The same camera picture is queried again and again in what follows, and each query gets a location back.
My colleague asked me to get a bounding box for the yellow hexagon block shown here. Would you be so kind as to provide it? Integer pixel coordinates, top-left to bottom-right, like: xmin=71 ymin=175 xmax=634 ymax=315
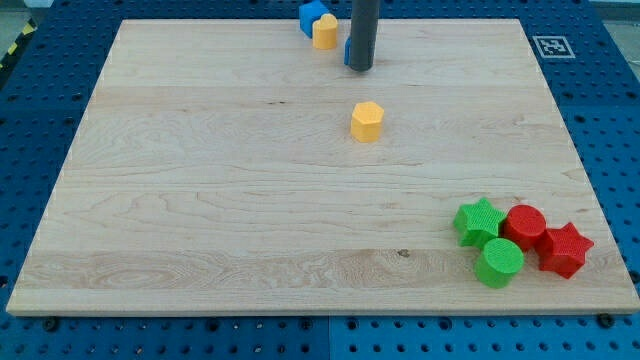
xmin=350 ymin=101 xmax=384 ymax=143

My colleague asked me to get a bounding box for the red cylinder block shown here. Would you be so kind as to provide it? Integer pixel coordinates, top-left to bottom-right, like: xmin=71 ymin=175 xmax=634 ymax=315
xmin=501 ymin=204 xmax=546 ymax=252

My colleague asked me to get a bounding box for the blue cube block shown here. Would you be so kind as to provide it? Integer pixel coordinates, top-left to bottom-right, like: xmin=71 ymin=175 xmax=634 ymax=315
xmin=298 ymin=0 xmax=329 ymax=38

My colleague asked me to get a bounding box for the green cylinder block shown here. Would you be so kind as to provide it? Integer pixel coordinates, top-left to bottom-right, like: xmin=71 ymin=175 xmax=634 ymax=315
xmin=474 ymin=238 xmax=524 ymax=289

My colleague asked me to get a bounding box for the red star block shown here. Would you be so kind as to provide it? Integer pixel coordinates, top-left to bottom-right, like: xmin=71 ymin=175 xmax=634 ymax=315
xmin=535 ymin=222 xmax=594 ymax=279

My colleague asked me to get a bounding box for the blue block behind pusher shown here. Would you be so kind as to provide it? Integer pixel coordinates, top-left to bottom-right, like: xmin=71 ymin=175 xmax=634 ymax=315
xmin=343 ymin=37 xmax=351 ymax=66

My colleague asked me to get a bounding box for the light wooden board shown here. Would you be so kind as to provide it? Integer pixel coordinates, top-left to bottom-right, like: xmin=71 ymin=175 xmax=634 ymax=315
xmin=7 ymin=19 xmax=639 ymax=317

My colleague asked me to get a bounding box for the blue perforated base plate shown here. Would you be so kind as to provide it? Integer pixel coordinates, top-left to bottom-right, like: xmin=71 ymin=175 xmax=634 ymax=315
xmin=1 ymin=0 xmax=639 ymax=359

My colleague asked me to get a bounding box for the yellow heart block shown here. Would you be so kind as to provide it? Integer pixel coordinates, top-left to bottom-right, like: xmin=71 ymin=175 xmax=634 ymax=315
xmin=312 ymin=13 xmax=338 ymax=50

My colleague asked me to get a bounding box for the green star block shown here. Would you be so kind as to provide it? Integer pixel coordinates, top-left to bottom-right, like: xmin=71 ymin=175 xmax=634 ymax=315
xmin=453 ymin=198 xmax=507 ymax=250

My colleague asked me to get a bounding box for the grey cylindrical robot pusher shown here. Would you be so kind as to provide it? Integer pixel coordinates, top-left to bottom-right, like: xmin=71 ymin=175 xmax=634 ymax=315
xmin=347 ymin=0 xmax=380 ymax=72

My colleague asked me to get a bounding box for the white fiducial marker tag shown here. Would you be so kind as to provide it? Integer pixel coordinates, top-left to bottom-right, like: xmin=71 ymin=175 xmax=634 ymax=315
xmin=533 ymin=35 xmax=575 ymax=59

